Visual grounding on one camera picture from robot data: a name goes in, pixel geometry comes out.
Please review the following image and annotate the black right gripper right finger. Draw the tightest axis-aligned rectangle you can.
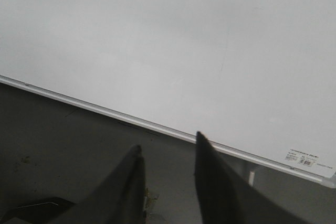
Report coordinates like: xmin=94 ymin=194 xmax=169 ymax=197
xmin=194 ymin=132 xmax=306 ymax=223

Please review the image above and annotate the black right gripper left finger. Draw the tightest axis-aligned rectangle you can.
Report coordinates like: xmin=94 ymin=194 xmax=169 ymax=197
xmin=67 ymin=145 xmax=145 ymax=223

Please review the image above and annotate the white whiteboard stand leg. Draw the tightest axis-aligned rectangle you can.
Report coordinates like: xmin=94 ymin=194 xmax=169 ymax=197
xmin=247 ymin=162 xmax=259 ymax=187

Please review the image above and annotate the dark box on floor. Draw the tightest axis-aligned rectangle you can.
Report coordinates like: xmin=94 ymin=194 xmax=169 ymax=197
xmin=1 ymin=197 xmax=76 ymax=223

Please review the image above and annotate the white product label sticker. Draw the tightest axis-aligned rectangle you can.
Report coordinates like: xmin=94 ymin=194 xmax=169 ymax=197
xmin=285 ymin=148 xmax=334 ymax=169

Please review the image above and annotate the white whiteboard with aluminium frame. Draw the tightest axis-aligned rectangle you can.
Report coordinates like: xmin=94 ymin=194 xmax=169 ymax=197
xmin=1 ymin=0 xmax=335 ymax=188

